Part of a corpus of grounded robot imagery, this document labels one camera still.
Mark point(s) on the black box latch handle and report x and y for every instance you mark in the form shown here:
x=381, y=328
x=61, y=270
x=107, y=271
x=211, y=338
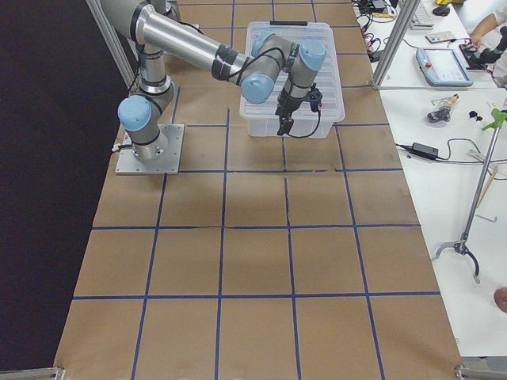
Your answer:
x=289, y=23

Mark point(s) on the aluminium frame post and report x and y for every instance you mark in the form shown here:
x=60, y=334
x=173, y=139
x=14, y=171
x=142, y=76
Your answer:
x=398, y=32

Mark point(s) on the reacher grabber tool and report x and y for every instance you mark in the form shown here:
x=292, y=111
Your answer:
x=460, y=246

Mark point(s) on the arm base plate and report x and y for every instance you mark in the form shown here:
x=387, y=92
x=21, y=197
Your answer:
x=162, y=156

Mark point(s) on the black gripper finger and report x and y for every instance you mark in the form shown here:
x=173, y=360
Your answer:
x=285, y=124

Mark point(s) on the plastic bag with parts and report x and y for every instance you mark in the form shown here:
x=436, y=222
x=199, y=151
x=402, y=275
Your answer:
x=443, y=110

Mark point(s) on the smartphone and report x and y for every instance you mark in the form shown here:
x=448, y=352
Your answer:
x=440, y=37

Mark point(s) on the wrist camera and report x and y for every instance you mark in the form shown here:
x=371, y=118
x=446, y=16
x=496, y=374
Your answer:
x=314, y=98

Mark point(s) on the person at desk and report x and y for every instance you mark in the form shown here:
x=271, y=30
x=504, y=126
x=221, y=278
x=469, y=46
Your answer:
x=487, y=34

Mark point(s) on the keyboard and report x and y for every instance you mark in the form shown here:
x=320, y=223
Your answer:
x=422, y=19

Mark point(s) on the black power adapter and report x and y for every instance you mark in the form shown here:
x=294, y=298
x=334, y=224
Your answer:
x=424, y=151

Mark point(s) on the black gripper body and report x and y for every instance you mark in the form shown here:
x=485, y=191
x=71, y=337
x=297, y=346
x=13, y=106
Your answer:
x=288, y=104

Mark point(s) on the allen key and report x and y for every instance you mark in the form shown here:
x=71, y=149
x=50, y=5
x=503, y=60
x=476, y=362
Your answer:
x=487, y=218

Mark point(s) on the clear plastic storage box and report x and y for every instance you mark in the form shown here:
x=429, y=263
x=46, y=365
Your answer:
x=306, y=122

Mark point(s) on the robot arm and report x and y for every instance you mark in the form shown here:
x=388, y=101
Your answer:
x=154, y=33

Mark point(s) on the clear plastic box lid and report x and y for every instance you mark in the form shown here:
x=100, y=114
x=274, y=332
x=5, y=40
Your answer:
x=327, y=79

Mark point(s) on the teach pendant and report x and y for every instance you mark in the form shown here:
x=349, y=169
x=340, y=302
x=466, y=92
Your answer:
x=442, y=67

